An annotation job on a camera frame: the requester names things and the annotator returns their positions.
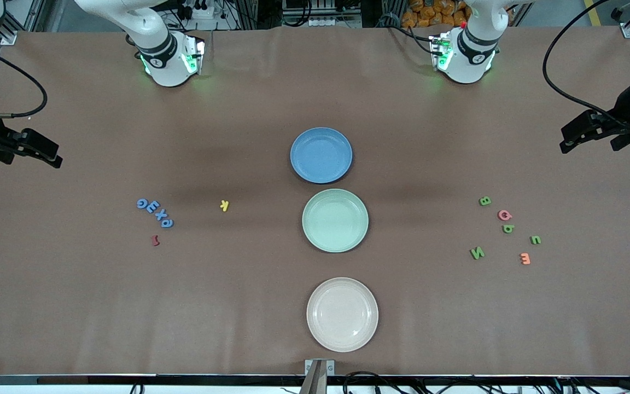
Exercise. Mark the green foam letter P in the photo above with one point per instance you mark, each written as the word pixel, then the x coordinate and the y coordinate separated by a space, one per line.
pixel 506 230

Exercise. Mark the green foam letter B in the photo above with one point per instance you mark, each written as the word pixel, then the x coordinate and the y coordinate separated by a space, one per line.
pixel 485 201

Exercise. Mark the orange foam letter E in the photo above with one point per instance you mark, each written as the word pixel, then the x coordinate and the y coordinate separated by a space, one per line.
pixel 526 259

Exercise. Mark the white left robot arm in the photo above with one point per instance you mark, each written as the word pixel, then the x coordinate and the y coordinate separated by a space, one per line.
pixel 465 60

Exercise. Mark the brown table cover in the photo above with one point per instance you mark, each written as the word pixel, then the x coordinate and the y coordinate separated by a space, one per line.
pixel 238 301

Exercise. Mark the pink foam letter G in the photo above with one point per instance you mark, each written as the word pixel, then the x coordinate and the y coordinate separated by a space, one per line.
pixel 501 215

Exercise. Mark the beige pink plate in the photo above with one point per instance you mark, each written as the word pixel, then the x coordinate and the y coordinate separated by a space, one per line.
pixel 342 314

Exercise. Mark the blue foam letter Q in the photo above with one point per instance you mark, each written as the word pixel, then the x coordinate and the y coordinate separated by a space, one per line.
pixel 168 224

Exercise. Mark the blue foam letter G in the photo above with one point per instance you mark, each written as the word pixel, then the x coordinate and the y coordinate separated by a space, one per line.
pixel 139 204

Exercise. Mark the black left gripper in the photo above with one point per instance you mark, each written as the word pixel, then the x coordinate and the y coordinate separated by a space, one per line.
pixel 624 111

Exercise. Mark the blue foam letter E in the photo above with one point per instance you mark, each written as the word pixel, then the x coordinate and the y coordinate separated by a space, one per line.
pixel 153 206

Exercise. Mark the green foam letter U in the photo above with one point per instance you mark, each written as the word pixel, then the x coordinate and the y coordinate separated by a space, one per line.
pixel 535 241

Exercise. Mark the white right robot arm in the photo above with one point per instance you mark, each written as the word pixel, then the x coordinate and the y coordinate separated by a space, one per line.
pixel 164 65

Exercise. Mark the blue foam letter X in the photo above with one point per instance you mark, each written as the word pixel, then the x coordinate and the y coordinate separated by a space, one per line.
pixel 161 214

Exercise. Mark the green plate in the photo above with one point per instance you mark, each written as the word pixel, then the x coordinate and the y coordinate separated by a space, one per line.
pixel 335 220

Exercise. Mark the black table edge rail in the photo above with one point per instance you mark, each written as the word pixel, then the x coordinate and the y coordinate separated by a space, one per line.
pixel 129 379

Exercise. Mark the silver camera mount bracket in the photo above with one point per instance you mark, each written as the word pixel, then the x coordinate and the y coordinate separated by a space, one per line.
pixel 319 369

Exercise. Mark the green foam letter N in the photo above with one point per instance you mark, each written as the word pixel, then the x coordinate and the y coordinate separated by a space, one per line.
pixel 477 253

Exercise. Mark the blue plate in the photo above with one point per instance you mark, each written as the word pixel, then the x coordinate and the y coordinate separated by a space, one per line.
pixel 321 155

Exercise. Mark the white power strip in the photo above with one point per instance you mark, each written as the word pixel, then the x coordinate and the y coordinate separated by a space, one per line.
pixel 203 12
pixel 319 22

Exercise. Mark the bag of oranges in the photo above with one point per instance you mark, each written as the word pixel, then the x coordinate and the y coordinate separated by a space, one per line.
pixel 430 11

